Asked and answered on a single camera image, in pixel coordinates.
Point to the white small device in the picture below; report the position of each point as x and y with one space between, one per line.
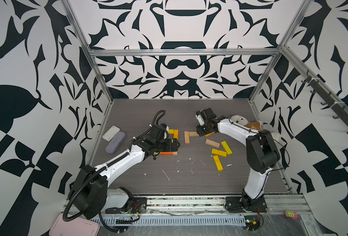
111 133

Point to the yellow block long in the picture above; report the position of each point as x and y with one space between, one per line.
218 163

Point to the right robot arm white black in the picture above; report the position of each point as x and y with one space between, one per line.
261 153

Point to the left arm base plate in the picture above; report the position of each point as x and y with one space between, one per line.
135 205

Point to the white teddy bear brown shirt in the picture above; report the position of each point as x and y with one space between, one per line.
253 125

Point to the pink green small gadget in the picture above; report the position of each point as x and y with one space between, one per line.
291 214

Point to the red orange block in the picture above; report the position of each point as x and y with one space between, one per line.
166 153

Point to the aluminium front rail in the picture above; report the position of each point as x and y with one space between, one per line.
176 204

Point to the pink tray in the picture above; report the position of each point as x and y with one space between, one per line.
76 227

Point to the yellow block short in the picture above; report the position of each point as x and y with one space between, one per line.
219 152

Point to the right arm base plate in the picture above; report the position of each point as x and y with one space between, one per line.
245 204

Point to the purple grey pouch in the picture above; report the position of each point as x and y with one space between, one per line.
115 142

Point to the green circuit board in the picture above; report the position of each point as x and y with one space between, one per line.
253 223

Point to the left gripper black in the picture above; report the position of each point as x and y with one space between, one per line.
168 148

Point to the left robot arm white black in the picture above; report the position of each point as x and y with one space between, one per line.
89 194

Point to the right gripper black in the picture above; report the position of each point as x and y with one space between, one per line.
198 130

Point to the grey hook rail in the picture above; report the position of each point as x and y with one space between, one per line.
329 98

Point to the amber orange block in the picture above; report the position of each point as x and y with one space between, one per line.
176 134

